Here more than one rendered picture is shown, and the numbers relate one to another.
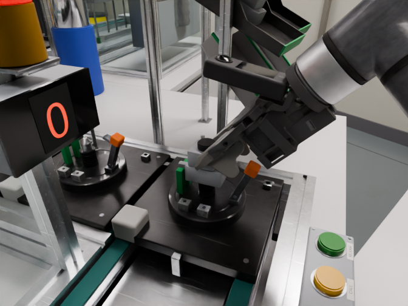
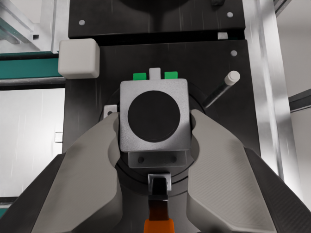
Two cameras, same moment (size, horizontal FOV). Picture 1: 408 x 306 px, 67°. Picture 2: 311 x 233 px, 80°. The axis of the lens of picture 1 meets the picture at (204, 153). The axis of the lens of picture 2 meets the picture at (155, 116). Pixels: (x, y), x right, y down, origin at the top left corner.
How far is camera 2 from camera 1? 45 cm
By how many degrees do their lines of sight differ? 57
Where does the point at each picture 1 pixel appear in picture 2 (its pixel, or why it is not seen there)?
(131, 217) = (71, 59)
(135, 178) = (164, 15)
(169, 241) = (71, 120)
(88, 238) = (59, 31)
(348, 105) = not seen: outside the picture
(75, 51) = not seen: outside the picture
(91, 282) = (20, 70)
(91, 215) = (77, 12)
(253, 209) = (171, 206)
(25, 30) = not seen: outside the picture
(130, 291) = (47, 104)
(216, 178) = (130, 158)
